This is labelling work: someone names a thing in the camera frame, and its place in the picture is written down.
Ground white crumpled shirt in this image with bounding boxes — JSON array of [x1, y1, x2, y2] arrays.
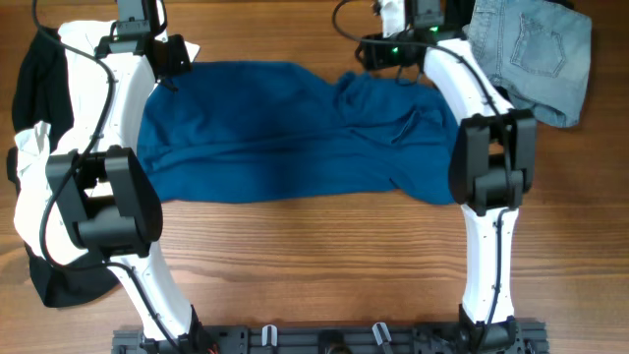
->
[[13, 19, 201, 266]]

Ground teal blue polo shirt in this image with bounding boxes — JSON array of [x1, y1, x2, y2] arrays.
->
[[137, 62, 458, 205]]

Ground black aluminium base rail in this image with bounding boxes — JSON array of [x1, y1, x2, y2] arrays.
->
[[111, 322, 550, 354]]

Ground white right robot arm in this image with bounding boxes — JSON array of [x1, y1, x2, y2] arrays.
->
[[357, 27, 537, 353]]

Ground light blue denim shorts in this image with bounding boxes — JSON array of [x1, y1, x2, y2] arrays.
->
[[467, 0, 593, 128]]

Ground black garment under white shirt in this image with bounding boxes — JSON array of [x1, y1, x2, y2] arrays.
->
[[7, 28, 118, 308]]

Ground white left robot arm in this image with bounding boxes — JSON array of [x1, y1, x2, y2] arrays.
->
[[39, 33, 210, 353]]

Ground black garment under denim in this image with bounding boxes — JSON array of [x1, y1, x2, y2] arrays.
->
[[445, 0, 509, 100]]

